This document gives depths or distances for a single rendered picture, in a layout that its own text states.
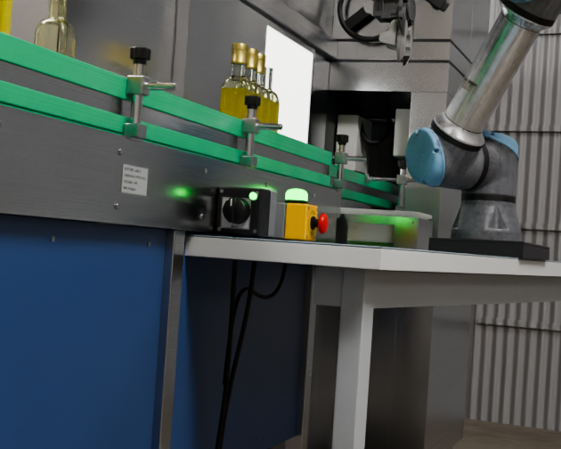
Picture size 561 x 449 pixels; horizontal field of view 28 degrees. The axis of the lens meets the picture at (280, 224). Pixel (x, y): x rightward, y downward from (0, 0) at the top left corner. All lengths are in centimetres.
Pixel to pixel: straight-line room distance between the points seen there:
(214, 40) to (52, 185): 122
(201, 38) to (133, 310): 98
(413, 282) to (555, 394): 337
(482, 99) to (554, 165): 300
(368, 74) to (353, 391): 190
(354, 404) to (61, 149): 62
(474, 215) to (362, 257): 74
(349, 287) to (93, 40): 72
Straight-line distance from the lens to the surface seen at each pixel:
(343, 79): 351
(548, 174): 525
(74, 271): 151
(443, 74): 344
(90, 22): 212
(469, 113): 227
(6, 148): 132
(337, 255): 169
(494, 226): 238
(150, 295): 172
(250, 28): 279
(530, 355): 526
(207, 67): 253
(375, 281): 175
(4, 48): 135
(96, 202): 151
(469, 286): 218
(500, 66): 224
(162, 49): 239
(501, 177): 240
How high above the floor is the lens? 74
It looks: 1 degrees up
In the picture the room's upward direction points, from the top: 4 degrees clockwise
